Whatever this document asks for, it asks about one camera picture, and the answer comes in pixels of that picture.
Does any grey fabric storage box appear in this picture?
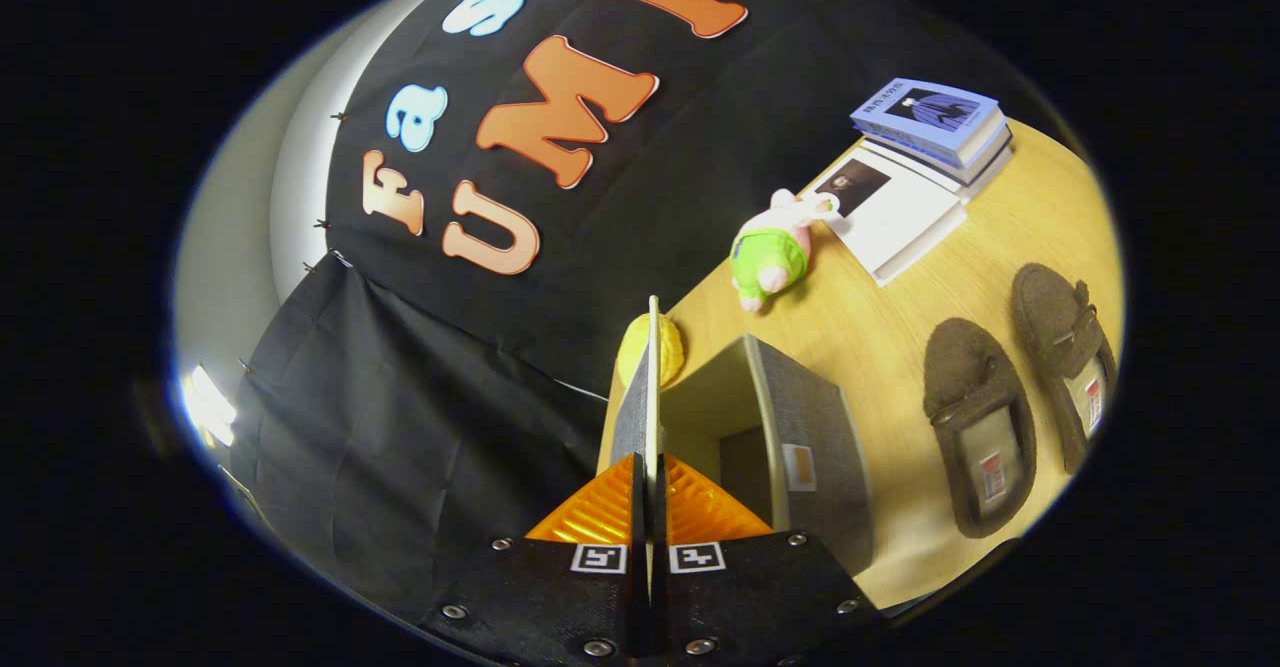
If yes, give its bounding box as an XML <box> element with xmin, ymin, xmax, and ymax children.
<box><xmin>597</xmin><ymin>295</ymin><xmax>878</xmax><ymax>578</ymax></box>

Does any white book with portrait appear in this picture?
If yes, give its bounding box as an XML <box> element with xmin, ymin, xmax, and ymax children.
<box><xmin>800</xmin><ymin>144</ymin><xmax>969</xmax><ymax>288</ymax></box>

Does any yellow plush toy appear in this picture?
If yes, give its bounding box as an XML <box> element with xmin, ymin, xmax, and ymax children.
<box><xmin>616</xmin><ymin>313</ymin><xmax>687</xmax><ymax>390</ymax></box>

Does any dark edged book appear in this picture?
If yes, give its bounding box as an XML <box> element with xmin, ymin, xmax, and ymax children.
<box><xmin>860</xmin><ymin>117</ymin><xmax>1011</xmax><ymax>186</ymax></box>

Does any brown fuzzy shoe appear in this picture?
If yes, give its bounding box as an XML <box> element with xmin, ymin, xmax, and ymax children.
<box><xmin>1010</xmin><ymin>262</ymin><xmax>1119</xmax><ymax>475</ymax></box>
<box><xmin>922</xmin><ymin>317</ymin><xmax>1038</xmax><ymax>540</ymax></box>

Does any pink and green plush toy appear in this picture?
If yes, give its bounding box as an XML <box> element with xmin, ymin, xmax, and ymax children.
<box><xmin>730</xmin><ymin>188</ymin><xmax>839</xmax><ymax>313</ymax></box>

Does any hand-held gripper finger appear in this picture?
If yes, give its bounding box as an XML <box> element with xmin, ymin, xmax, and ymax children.
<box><xmin>420</xmin><ymin>452</ymin><xmax>651</xmax><ymax>663</ymax></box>
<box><xmin>653</xmin><ymin>452</ymin><xmax>883</xmax><ymax>663</ymax></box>

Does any blue cover book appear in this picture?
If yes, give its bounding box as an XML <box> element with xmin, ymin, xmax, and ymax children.
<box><xmin>850</xmin><ymin>77</ymin><xmax>1001</xmax><ymax>170</ymax></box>

